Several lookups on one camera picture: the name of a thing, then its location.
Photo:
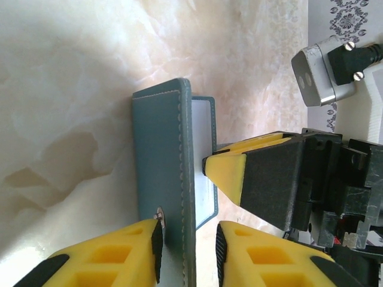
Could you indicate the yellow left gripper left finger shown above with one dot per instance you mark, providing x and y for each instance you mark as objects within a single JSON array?
[{"x": 113, "y": 254}]

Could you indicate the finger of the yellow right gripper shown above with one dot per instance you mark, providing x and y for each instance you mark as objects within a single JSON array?
[
  {"x": 269, "y": 179},
  {"x": 254, "y": 143}
]

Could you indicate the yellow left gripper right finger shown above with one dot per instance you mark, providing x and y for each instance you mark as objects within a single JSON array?
[{"x": 269, "y": 257}]

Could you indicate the white credit card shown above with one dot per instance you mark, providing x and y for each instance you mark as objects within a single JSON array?
[{"x": 202, "y": 134}]

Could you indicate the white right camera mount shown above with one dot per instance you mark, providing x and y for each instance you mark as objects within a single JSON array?
[{"x": 375, "y": 104}]

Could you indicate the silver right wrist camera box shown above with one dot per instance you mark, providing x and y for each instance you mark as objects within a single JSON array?
[{"x": 314, "y": 74}]

